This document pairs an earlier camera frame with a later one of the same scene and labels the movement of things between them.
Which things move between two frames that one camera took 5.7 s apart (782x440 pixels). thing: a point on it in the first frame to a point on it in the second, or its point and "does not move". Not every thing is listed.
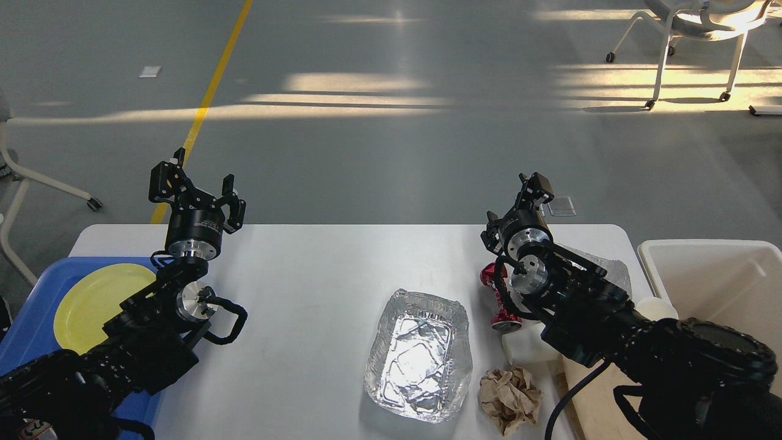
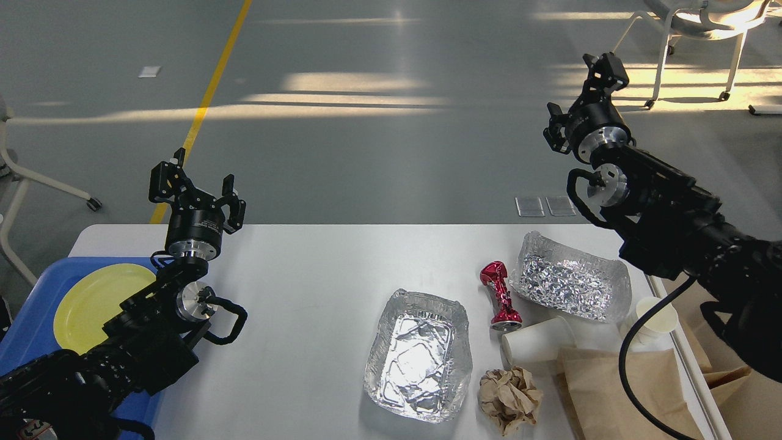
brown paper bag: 602,415 does not move
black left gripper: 193,234 does not move
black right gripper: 528,225 to 592,123
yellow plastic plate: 93,299 does not move
